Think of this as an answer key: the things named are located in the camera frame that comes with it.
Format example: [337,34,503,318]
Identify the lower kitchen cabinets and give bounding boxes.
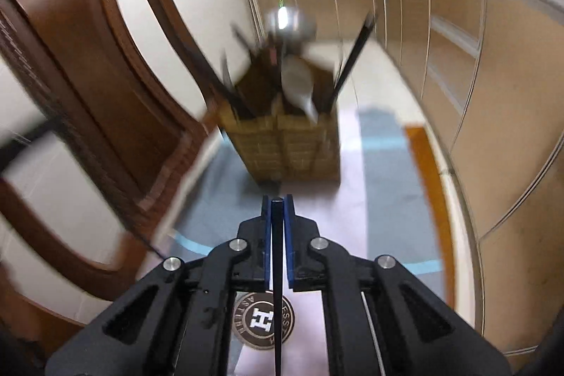
[247,0,564,359]

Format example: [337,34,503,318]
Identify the slim black chopstick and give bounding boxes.
[270,200,285,376]

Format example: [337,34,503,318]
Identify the wooden utensil holder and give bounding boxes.
[218,63,342,185]

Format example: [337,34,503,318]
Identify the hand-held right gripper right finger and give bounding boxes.
[284,195,512,376]

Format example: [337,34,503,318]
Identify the brown wooden chair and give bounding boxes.
[0,0,456,359]

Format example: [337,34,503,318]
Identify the white soup spoon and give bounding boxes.
[281,54,319,123]

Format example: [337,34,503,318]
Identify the bunch of black chopsticks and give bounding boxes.
[220,12,377,125]

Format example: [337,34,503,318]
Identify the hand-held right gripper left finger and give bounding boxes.
[46,195,272,376]

